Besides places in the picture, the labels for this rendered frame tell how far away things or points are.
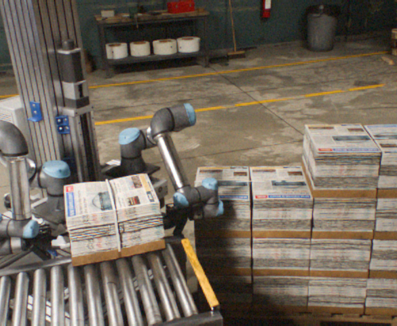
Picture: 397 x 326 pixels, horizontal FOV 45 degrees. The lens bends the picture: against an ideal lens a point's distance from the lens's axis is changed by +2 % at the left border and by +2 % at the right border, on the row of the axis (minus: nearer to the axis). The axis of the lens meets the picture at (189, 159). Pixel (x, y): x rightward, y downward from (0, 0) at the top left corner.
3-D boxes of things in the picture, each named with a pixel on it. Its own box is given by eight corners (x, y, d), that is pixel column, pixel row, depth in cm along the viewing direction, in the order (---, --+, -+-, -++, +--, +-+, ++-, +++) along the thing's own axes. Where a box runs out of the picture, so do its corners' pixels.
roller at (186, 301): (171, 250, 210) (170, 240, 207) (201, 326, 168) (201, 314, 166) (160, 252, 208) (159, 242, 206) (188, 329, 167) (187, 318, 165)
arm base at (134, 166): (113, 170, 270) (111, 155, 266) (131, 161, 281) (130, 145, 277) (133, 177, 261) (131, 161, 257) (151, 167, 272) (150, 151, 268)
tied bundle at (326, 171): (300, 165, 263) (303, 125, 254) (356, 164, 261) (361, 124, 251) (311, 198, 229) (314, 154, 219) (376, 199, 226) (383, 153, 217)
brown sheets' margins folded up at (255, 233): (201, 265, 297) (198, 193, 276) (400, 270, 286) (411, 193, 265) (197, 310, 262) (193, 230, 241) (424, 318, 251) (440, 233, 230)
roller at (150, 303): (139, 258, 207) (143, 248, 205) (161, 337, 165) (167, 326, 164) (128, 256, 205) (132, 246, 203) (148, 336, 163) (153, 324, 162)
